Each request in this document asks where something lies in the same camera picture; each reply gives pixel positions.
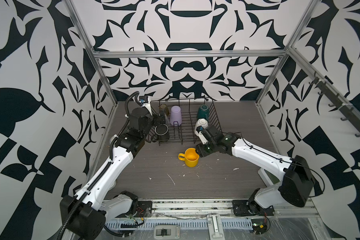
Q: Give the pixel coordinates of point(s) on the lavender plastic cup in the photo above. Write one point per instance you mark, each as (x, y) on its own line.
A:
(176, 116)

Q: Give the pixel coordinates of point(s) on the black mug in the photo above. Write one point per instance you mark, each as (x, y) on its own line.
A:
(161, 134)

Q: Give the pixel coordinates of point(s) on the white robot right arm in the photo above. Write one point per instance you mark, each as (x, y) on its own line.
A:
(296, 180)

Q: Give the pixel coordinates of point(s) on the black wall hook rail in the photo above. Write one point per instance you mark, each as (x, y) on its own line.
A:
(338, 101)

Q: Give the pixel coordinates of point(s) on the black wire dish rack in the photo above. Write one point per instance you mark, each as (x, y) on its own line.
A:
(189, 109)

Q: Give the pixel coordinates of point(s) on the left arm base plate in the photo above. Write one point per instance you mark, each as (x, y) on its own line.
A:
(139, 209)

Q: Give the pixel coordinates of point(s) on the white centre bracket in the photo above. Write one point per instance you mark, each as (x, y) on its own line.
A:
(215, 227)

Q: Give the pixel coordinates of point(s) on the amber textured glass cup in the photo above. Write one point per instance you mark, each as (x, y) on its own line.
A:
(164, 109)

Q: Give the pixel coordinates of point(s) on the white digital kitchen scale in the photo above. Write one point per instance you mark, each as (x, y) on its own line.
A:
(268, 178)

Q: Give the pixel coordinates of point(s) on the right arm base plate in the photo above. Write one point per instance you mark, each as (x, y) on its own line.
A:
(244, 208)

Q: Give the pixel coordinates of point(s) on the cream white mug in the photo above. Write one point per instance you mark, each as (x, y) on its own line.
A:
(200, 125)

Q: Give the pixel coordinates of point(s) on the yellow mug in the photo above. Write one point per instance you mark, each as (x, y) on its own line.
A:
(190, 157)

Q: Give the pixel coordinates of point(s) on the grey switch box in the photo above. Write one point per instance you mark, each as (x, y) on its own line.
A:
(167, 232)

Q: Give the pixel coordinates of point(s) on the small green circuit board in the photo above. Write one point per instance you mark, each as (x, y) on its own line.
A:
(260, 227)

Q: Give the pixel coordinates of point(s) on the green mug white inside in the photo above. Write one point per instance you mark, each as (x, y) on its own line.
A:
(203, 112)

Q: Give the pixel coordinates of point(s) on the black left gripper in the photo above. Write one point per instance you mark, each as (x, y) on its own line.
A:
(156, 121)

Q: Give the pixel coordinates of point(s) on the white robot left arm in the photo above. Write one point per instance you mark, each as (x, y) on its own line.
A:
(86, 213)

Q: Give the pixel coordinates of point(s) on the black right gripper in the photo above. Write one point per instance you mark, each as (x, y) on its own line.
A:
(200, 150)

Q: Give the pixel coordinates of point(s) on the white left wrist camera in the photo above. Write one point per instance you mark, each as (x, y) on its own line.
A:
(145, 102)

